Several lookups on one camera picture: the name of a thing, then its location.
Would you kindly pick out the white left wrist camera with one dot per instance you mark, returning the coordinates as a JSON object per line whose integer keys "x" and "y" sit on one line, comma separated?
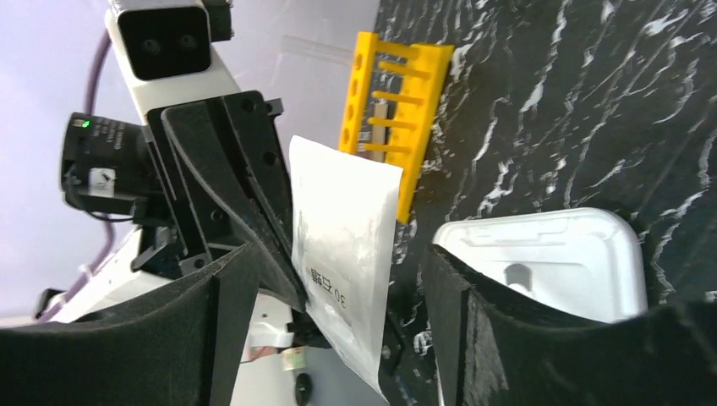
{"x": 166, "y": 50}

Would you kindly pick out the white bin lid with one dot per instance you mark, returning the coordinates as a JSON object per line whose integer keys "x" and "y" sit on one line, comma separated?
{"x": 585, "y": 261}

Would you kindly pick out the yellow test tube rack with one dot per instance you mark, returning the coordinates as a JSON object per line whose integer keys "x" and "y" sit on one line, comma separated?
{"x": 422, "y": 69}

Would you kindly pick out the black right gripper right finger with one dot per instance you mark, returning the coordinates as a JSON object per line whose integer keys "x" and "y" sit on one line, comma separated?
{"x": 495, "y": 346}

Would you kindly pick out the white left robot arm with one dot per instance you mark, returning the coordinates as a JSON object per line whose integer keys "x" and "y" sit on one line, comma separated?
{"x": 106, "y": 167}

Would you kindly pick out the white paper packet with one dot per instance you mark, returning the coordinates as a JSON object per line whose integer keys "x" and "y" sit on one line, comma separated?
{"x": 344, "y": 219}

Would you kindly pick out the glass test tube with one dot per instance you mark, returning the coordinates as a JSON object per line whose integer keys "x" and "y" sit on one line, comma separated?
{"x": 379, "y": 133}

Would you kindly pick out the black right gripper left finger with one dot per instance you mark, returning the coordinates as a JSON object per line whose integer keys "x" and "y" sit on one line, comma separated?
{"x": 180, "y": 344}

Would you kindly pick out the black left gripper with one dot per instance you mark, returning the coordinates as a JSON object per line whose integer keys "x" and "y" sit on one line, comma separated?
{"x": 220, "y": 166}

